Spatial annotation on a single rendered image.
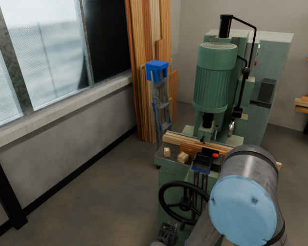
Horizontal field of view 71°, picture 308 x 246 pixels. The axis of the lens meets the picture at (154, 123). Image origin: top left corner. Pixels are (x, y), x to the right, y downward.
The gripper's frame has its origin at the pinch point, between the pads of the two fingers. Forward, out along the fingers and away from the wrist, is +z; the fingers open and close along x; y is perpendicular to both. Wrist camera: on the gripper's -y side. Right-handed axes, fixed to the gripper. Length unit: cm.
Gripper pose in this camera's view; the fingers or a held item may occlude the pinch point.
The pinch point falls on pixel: (173, 226)
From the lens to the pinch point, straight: 122.0
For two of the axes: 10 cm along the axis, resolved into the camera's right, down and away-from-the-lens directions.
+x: -9.1, -2.1, 3.5
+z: 3.8, -1.5, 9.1
